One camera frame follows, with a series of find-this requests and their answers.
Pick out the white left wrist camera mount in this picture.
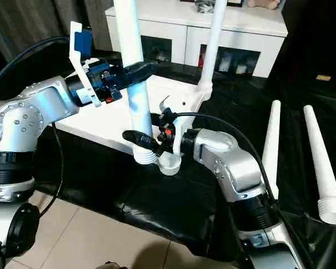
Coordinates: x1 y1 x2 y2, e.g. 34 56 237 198
69 21 104 109

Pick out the white plastic table leg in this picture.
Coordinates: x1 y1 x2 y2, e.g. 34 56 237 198
113 0 160 166
195 0 228 99
302 104 336 225
261 100 282 202

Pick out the white sideboard cabinet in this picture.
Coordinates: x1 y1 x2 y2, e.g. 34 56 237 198
105 0 288 78

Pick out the beige plush toy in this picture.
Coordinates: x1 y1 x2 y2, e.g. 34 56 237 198
246 0 281 10

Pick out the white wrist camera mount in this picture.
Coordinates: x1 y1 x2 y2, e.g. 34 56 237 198
69 21 104 109
158 94 194 157

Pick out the thin black cable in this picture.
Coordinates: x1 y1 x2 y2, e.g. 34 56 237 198
35 124 64 220

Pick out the tall white bottle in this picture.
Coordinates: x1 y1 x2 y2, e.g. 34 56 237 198
218 55 231 72

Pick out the black work mat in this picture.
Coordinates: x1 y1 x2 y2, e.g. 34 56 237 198
0 50 336 269

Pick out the grey curtain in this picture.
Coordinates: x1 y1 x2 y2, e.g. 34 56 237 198
0 0 114 64

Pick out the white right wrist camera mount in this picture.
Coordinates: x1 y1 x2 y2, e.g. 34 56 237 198
158 94 194 157

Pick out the dark clutter on cabinet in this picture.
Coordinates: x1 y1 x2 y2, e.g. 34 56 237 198
194 0 216 14

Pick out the white plastic table top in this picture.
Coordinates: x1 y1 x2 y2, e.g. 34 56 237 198
55 57 214 177

